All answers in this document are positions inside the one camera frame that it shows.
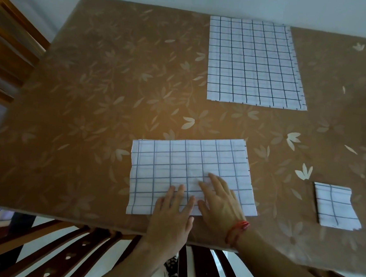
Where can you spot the person's left hand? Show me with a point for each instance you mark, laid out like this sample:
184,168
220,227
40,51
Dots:
168,228

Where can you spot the person's right hand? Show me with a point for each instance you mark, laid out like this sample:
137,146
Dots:
225,210

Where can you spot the single grid paper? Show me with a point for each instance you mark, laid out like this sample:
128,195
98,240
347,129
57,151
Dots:
336,208
169,163

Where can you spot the person's right forearm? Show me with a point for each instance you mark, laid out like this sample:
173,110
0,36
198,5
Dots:
280,269

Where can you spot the wooden table with floral cover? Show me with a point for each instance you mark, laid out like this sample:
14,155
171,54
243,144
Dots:
79,105

